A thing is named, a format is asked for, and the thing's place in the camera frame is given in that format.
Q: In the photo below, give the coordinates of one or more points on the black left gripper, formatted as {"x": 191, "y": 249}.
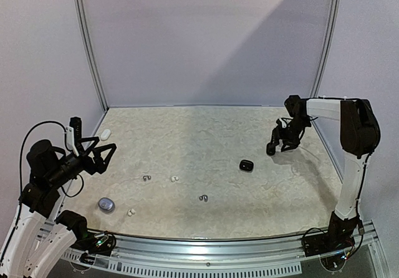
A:
{"x": 90, "y": 166}

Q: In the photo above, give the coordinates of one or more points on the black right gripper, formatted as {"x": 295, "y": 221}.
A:
{"x": 288, "y": 135}

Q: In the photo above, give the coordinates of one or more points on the small black case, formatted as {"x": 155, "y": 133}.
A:
{"x": 270, "y": 149}

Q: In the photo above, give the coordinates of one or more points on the white oval charging case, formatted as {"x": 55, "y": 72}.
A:
{"x": 105, "y": 135}

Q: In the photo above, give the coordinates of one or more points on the glossy black earbud charging case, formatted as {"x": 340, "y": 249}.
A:
{"x": 246, "y": 166}

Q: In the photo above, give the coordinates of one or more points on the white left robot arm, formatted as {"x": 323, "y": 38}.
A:
{"x": 51, "y": 168}

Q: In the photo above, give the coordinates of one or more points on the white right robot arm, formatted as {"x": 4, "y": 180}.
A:
{"x": 359, "y": 137}

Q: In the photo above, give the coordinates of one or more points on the silver blue charging case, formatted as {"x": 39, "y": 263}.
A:
{"x": 106, "y": 205}

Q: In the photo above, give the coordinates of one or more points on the white earbud lower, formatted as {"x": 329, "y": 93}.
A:
{"x": 131, "y": 212}

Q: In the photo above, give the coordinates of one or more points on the silver earbud right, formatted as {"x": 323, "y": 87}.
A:
{"x": 203, "y": 198}

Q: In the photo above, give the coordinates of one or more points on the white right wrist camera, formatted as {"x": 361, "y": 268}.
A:
{"x": 283, "y": 122}

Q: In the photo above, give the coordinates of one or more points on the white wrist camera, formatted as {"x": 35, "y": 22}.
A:
{"x": 73, "y": 135}
{"x": 283, "y": 122}

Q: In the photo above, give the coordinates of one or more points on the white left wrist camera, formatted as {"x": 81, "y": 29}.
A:
{"x": 73, "y": 135}

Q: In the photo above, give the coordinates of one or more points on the white perforated cable tray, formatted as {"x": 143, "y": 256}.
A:
{"x": 101, "y": 266}

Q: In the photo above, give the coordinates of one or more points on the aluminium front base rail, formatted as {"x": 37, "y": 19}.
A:
{"x": 363, "y": 259}

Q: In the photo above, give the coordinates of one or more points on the aluminium right corner post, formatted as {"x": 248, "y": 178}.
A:
{"x": 326, "y": 46}

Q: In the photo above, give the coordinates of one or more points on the aluminium corner post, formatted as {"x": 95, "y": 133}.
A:
{"x": 89, "y": 53}
{"x": 326, "y": 46}

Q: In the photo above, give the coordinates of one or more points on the aluminium left corner post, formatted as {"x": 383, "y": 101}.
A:
{"x": 89, "y": 53}

